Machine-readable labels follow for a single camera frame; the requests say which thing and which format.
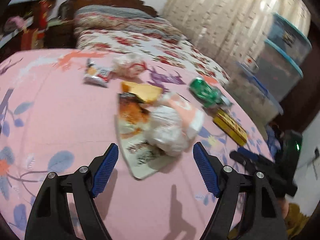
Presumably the yellow cardboard box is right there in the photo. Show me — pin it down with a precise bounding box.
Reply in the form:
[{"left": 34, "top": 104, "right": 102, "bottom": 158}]
[{"left": 213, "top": 109, "right": 247, "bottom": 146}]

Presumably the orange snack wrapper bag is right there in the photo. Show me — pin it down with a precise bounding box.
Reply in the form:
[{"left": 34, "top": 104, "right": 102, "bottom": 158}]
[{"left": 116, "top": 92, "right": 175, "bottom": 180}]

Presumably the green crushed can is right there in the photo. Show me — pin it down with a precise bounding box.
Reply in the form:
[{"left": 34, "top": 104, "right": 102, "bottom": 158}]
[{"left": 189, "top": 77, "right": 233, "bottom": 109}]

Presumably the white plastic bag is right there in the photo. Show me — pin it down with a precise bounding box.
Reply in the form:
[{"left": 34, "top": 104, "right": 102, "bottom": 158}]
[{"left": 145, "top": 92, "right": 204, "bottom": 157}]

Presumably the small red white wrapper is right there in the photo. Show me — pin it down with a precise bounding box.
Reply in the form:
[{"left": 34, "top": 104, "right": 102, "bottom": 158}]
[{"left": 83, "top": 58, "right": 112, "bottom": 87}]

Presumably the clear wrapper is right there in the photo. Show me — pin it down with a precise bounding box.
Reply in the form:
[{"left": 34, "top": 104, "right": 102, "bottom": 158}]
[{"left": 112, "top": 53, "right": 147, "bottom": 78}]

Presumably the right hand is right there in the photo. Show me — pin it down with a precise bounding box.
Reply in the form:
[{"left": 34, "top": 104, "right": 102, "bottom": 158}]
[{"left": 278, "top": 198, "right": 289, "bottom": 219}]

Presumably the pink tree-print bed sheet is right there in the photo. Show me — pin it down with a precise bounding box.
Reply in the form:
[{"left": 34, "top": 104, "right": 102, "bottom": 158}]
[{"left": 0, "top": 48, "right": 275, "bottom": 240}]

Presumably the teal lid storage bin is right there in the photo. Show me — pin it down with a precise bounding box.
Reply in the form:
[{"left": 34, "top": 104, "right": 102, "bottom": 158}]
[{"left": 255, "top": 39, "right": 303, "bottom": 102}]

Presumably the white enamel star mug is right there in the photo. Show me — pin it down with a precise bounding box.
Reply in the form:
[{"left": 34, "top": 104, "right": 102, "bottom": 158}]
[{"left": 244, "top": 55, "right": 259, "bottom": 73}]

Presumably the floral bed quilt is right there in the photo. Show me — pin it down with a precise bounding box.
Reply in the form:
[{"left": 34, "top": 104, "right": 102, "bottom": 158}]
[{"left": 76, "top": 29, "right": 229, "bottom": 86}]

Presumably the patterned curtain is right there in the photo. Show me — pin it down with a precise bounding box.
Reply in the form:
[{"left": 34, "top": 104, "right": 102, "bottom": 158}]
[{"left": 162, "top": 0, "right": 311, "bottom": 67}]

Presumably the folded patterned blanket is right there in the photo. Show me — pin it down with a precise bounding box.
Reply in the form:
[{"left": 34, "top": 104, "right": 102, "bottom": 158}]
[{"left": 74, "top": 5, "right": 186, "bottom": 44}]

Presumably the dark wooden headboard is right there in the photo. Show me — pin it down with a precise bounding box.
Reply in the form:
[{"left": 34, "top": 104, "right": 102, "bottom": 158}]
[{"left": 57, "top": 0, "right": 158, "bottom": 20}]

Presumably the clear bin blue handle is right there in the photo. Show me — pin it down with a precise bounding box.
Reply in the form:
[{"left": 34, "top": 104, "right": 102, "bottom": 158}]
[{"left": 225, "top": 62, "right": 284, "bottom": 126}]

